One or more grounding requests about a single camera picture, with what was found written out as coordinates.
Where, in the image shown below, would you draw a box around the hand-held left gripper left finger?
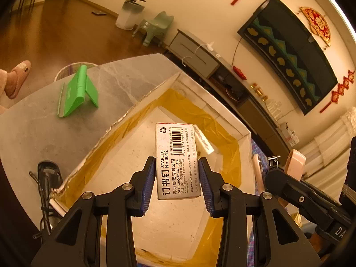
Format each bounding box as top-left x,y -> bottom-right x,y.
30,156 -> 156,267

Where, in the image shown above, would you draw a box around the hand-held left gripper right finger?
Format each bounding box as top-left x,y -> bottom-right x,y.
198,158 -> 323,267

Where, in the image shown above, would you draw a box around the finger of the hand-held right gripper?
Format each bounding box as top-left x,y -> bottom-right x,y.
302,180 -> 346,204
264,168 -> 343,226

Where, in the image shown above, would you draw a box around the pink stapler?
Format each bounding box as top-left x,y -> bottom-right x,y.
267,149 -> 307,182

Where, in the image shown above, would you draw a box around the beige staples box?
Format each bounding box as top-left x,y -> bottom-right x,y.
155,122 -> 201,201

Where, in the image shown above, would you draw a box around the white cardboard box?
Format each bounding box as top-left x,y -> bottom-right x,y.
50,72 -> 257,267

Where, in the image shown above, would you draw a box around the air conditioner with lace cover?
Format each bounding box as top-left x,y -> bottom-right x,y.
300,111 -> 356,173

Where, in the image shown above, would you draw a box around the white tray with small things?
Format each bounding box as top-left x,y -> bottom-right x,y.
278,121 -> 300,147

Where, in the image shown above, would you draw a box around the plaid cloth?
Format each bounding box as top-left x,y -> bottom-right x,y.
248,138 -> 268,267

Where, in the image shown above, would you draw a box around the clear glass cups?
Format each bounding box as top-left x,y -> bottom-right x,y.
267,100 -> 284,120

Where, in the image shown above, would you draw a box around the gold bottles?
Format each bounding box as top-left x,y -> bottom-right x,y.
250,83 -> 269,101

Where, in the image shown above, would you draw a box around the red dish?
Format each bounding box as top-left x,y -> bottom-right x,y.
232,65 -> 248,80

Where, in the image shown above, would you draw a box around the green phone stand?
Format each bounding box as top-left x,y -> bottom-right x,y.
57,65 -> 99,118

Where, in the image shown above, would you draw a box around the grey television cabinet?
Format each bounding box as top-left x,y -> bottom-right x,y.
164,29 -> 300,157

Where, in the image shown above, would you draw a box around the television with patterned cover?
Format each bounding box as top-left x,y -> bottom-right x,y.
237,0 -> 339,116

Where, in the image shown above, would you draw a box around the red gold fan decoration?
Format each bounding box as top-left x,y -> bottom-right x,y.
299,7 -> 332,47

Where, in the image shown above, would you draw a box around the green plastic chair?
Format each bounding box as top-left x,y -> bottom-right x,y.
132,11 -> 174,47

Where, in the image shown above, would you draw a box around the pink slipper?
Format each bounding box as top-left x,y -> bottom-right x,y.
5,60 -> 32,99

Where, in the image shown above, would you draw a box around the white bin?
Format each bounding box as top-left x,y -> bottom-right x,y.
115,2 -> 145,30

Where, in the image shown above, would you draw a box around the person's leg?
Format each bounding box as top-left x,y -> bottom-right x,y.
0,69 -> 9,115

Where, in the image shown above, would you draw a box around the double red knot wall hanging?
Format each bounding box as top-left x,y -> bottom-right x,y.
320,71 -> 356,114

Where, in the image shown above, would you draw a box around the black cable bundle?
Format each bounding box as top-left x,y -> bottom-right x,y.
29,160 -> 69,240

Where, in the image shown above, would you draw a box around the white hanging cable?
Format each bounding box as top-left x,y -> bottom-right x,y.
182,44 -> 212,66

